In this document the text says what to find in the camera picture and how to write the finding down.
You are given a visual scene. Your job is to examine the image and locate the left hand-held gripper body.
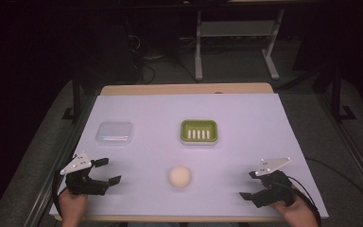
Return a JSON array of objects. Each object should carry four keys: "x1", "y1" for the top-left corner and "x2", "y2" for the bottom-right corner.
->
[{"x1": 60, "y1": 150, "x2": 110, "y2": 197}]

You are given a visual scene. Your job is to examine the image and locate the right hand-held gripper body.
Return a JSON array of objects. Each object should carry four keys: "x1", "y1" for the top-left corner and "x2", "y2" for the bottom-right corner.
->
[{"x1": 253, "y1": 156, "x2": 297, "y2": 209}]

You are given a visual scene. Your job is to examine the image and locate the person's right hand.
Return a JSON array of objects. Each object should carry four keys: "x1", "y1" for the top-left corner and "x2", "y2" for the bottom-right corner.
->
[{"x1": 269, "y1": 196, "x2": 320, "y2": 227}]

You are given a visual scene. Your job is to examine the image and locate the person's left hand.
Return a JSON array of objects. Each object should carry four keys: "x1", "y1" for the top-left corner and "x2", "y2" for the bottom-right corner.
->
[{"x1": 58, "y1": 188, "x2": 89, "y2": 227}]

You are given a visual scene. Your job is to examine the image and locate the cotton swabs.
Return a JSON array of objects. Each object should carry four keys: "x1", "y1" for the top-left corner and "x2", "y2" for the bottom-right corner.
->
[{"x1": 102, "y1": 134, "x2": 130, "y2": 142}]

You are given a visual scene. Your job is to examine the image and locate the white table sheet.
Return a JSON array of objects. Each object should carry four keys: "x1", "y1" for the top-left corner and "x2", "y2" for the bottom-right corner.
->
[{"x1": 48, "y1": 93, "x2": 330, "y2": 219}]

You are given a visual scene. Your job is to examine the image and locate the round cream soap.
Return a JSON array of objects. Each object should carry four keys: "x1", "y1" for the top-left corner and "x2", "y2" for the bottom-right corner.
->
[{"x1": 168, "y1": 165, "x2": 192, "y2": 189}]

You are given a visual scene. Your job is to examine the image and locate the black metal stand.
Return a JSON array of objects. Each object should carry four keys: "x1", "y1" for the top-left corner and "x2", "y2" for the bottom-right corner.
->
[
  {"x1": 327, "y1": 64, "x2": 357, "y2": 122},
  {"x1": 60, "y1": 67, "x2": 86, "y2": 122}
]

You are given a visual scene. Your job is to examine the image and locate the green soap dish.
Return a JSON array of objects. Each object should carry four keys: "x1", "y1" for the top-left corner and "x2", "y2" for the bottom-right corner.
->
[{"x1": 180, "y1": 118, "x2": 219, "y2": 146}]

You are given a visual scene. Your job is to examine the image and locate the aluminium rail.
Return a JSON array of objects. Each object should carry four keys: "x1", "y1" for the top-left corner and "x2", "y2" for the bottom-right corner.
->
[
  {"x1": 23, "y1": 94, "x2": 98, "y2": 227},
  {"x1": 315, "y1": 93, "x2": 363, "y2": 206}
]

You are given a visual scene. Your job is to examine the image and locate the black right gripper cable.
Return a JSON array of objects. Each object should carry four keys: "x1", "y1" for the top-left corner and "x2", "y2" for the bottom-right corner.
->
[{"x1": 286, "y1": 175, "x2": 323, "y2": 227}]

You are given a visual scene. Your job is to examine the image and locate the black cable on floor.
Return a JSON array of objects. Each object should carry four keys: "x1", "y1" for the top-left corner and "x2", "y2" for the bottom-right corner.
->
[{"x1": 304, "y1": 156, "x2": 363, "y2": 218}]

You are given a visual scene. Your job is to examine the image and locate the tangle of floor cables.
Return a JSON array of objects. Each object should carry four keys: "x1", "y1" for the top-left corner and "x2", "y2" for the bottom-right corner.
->
[{"x1": 126, "y1": 32, "x2": 197, "y2": 84}]

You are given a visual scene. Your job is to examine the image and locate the white metal frame desk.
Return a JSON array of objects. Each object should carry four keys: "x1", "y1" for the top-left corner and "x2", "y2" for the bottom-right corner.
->
[{"x1": 194, "y1": 9, "x2": 286, "y2": 82}]

